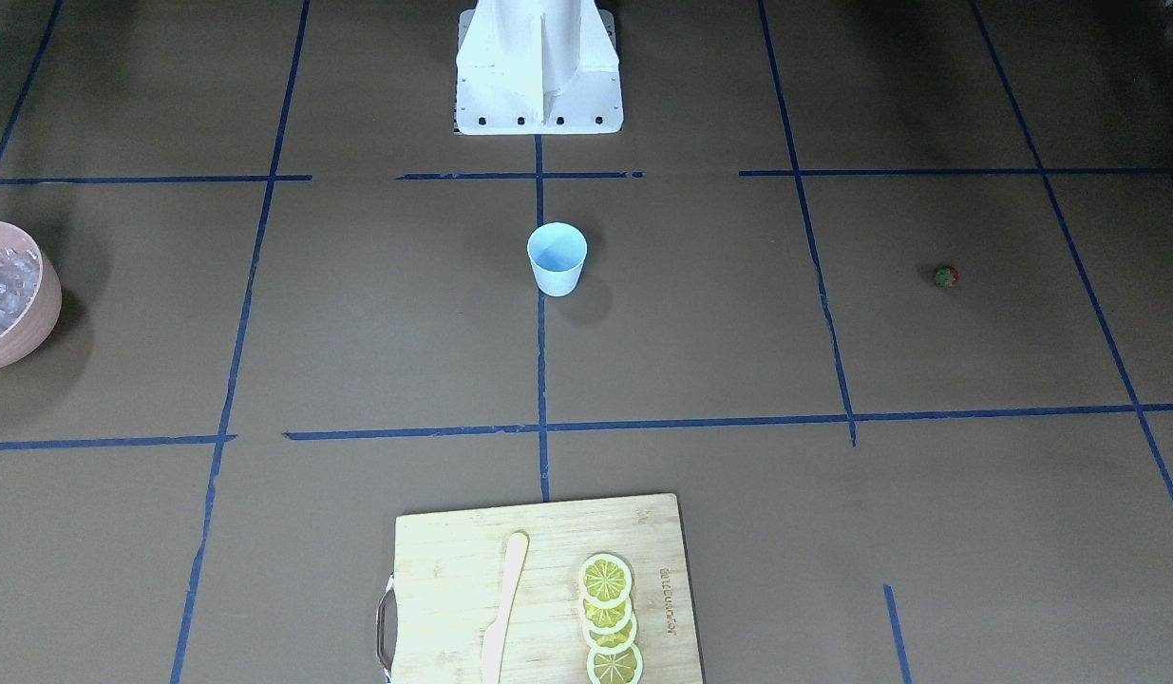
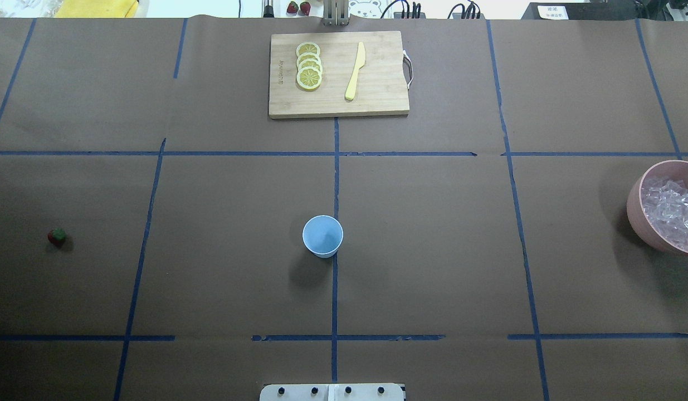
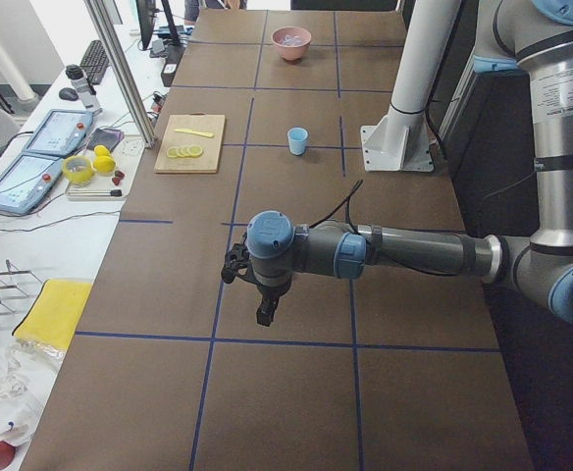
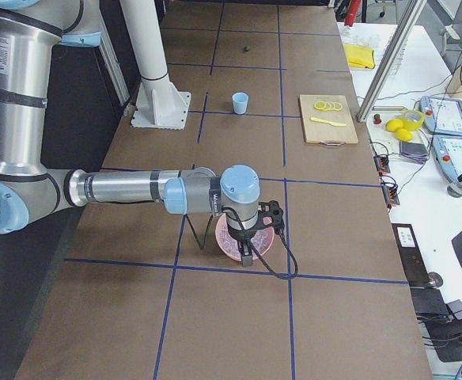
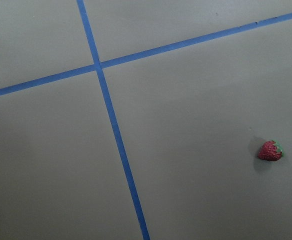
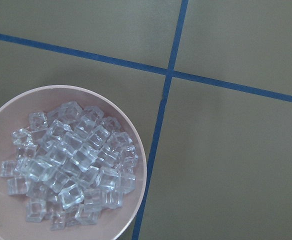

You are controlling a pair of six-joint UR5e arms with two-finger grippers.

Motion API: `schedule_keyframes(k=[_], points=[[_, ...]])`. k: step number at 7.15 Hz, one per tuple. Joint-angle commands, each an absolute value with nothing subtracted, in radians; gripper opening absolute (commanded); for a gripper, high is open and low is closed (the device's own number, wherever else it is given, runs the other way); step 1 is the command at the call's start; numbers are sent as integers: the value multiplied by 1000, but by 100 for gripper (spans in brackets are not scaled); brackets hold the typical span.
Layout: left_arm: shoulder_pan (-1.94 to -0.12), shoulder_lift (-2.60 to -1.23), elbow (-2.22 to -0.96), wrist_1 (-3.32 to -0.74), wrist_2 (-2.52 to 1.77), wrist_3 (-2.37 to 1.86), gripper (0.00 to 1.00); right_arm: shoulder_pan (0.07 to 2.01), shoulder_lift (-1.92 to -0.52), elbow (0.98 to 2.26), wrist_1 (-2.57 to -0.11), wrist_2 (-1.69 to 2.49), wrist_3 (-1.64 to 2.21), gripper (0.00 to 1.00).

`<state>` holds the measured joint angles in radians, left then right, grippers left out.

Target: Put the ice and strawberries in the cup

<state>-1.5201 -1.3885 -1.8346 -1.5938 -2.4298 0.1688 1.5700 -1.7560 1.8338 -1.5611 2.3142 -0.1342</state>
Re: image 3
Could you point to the yellow lemon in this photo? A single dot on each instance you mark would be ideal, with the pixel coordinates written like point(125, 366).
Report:
point(104, 164)
point(101, 150)

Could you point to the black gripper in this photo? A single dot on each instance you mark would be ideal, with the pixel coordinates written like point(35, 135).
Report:
point(271, 292)

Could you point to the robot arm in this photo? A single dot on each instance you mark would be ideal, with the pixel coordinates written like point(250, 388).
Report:
point(535, 37)

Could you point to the pink bowl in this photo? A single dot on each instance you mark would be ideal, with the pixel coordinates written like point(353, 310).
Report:
point(291, 54)

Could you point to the light blue cup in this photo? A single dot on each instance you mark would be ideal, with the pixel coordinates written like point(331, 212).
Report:
point(297, 138)

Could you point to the white tray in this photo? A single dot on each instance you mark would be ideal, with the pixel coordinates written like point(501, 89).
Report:
point(112, 176)

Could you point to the yellow cloth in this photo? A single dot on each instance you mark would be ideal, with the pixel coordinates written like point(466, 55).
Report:
point(52, 319)

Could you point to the wooden cutting board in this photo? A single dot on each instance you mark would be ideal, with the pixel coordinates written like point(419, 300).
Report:
point(208, 162)

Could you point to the yellow tape roll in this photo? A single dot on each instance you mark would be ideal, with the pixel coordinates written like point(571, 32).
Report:
point(77, 169)

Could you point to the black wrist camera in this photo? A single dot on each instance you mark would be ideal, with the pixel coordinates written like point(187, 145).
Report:
point(237, 263)

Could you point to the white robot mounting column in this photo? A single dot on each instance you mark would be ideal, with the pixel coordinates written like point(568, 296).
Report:
point(399, 142)

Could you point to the teach pendant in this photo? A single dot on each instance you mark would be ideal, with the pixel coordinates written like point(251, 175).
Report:
point(60, 133)
point(26, 182)

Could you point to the upper teach pendant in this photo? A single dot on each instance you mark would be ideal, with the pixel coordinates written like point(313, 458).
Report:
point(60, 133)

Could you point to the aluminium frame post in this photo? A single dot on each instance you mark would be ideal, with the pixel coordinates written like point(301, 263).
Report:
point(105, 29)

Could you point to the purple notebook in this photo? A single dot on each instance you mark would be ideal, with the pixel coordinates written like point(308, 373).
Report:
point(107, 137)

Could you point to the black computer mouse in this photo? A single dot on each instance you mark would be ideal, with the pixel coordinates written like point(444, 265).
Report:
point(68, 94)

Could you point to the lower teach pendant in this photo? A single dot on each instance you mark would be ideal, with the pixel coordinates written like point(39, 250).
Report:
point(26, 182)

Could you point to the black keyboard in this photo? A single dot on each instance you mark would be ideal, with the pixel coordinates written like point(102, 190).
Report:
point(95, 62)

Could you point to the pile of clear ice cubes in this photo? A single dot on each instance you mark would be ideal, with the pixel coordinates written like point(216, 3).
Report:
point(290, 40)

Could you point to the crumpled clear plastic bag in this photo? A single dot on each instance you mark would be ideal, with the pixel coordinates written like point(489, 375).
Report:
point(27, 375)

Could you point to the black monitor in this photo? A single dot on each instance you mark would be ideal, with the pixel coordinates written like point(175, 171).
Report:
point(146, 16)

